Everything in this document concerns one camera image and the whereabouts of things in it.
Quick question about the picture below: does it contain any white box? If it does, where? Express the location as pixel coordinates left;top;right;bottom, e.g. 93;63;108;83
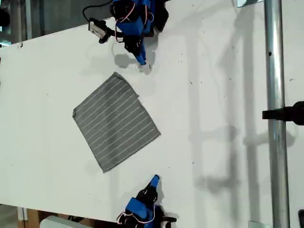
39;215;95;228

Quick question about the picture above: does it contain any black clamp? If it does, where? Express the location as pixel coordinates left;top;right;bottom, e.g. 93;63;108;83
262;101;304;126

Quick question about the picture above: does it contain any black camera cable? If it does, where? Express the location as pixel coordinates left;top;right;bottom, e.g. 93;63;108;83
82;0;114;23

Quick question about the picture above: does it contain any black camera box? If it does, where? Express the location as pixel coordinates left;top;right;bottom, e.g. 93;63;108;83
88;18;107;38

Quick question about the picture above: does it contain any grey striped towel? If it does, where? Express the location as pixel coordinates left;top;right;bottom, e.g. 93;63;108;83
72;71;162;174

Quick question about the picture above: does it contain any black camera stalk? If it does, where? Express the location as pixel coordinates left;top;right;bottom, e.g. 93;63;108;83
98;27;125;45

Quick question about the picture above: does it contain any steel post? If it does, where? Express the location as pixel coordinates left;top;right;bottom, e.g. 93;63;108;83
263;0;291;228

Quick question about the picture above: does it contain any wooden table leg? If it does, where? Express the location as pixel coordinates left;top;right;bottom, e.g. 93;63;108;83
18;206;40;228

